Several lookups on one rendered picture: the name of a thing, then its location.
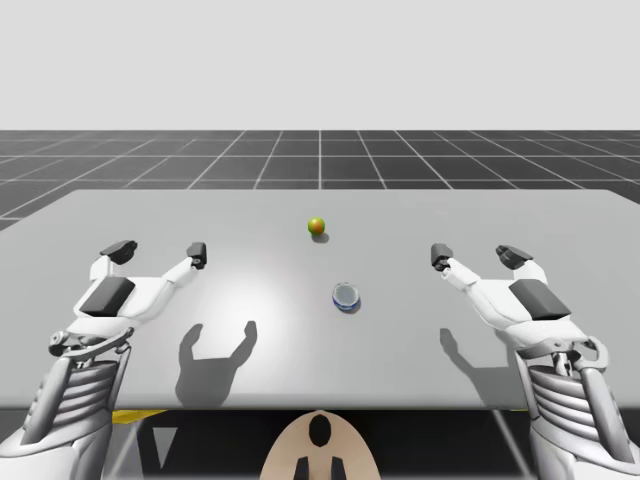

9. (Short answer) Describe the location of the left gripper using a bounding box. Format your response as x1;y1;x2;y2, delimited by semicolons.
64;239;209;335

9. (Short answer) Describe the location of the tan robot part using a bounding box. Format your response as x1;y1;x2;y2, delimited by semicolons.
259;409;382;480

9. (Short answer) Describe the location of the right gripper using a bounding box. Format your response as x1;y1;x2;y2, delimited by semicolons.
430;243;586;351

